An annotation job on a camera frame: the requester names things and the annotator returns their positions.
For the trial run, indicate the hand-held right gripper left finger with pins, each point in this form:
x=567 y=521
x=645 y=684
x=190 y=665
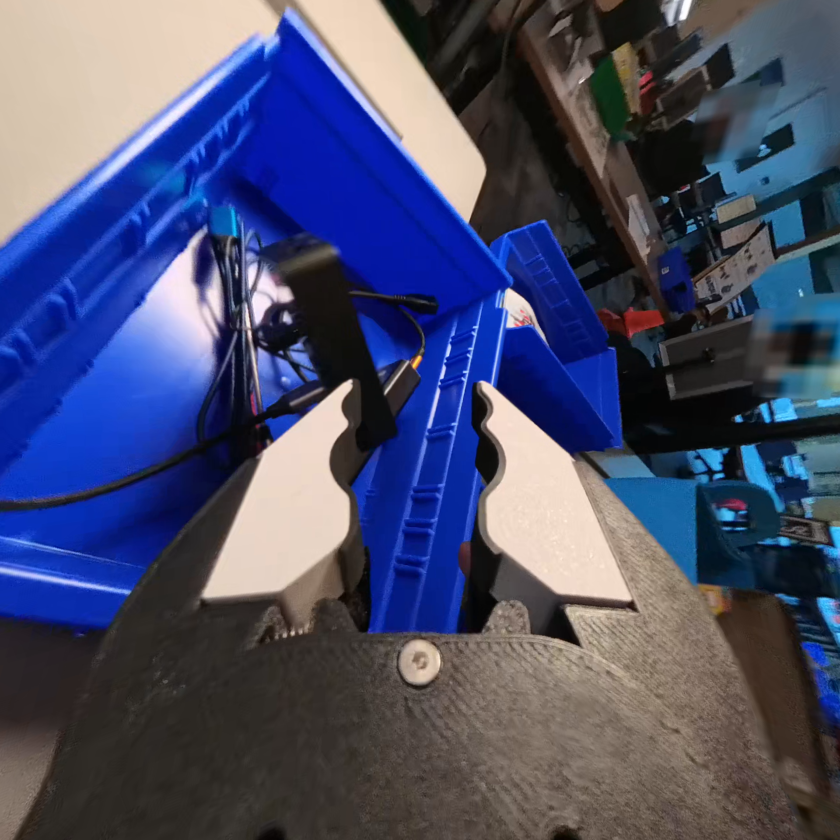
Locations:
x=282 y=512

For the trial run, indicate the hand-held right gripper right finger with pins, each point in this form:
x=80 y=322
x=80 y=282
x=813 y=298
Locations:
x=551 y=525

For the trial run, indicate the black USB hub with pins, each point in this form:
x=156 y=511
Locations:
x=328 y=328

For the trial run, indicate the large blue plastic bin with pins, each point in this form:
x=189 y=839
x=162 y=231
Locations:
x=341 y=164

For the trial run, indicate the white red-printed package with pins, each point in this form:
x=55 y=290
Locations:
x=525 y=315

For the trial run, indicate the grey drawer cabinet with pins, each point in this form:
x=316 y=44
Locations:
x=705 y=358

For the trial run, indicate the small blue floor bin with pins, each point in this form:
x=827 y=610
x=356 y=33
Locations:
x=676 y=275

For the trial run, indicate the printed picture sheet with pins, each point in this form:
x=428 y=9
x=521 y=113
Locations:
x=741 y=259

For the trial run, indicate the long wooden workbench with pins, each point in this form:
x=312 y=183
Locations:
x=590 y=144

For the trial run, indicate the green box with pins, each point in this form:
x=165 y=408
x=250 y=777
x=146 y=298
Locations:
x=610 y=95

